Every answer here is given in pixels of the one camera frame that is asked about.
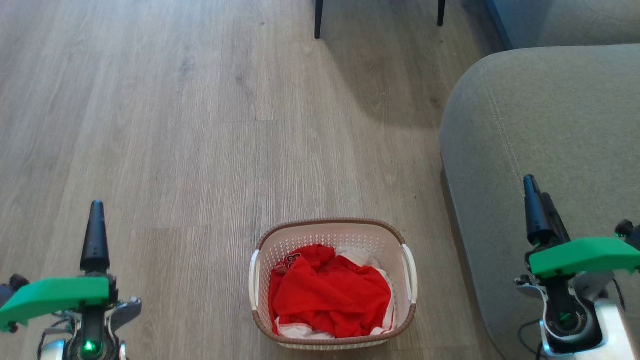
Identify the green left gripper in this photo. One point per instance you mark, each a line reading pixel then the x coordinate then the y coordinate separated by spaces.
pixel 50 296

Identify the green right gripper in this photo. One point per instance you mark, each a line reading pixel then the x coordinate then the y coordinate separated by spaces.
pixel 585 255

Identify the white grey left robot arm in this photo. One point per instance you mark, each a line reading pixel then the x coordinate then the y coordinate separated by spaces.
pixel 124 311

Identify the white brown-rimmed laundry basket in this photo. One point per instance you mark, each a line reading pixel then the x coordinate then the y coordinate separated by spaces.
pixel 332 234

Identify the grey fabric sofa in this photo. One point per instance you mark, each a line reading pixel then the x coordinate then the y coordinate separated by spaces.
pixel 550 130

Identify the grey blue upholstered furniture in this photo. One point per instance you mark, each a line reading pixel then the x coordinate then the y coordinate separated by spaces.
pixel 575 20

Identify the red jersey garment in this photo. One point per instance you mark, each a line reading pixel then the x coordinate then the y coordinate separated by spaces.
pixel 330 300

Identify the black chair leg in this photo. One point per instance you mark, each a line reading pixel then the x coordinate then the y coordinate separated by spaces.
pixel 441 12
pixel 318 20

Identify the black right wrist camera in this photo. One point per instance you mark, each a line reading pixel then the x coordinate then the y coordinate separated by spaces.
pixel 627 231

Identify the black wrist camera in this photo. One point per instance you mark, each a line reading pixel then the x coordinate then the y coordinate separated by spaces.
pixel 15 284
pixel 627 231

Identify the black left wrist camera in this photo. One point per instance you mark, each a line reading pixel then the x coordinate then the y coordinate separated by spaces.
pixel 15 284

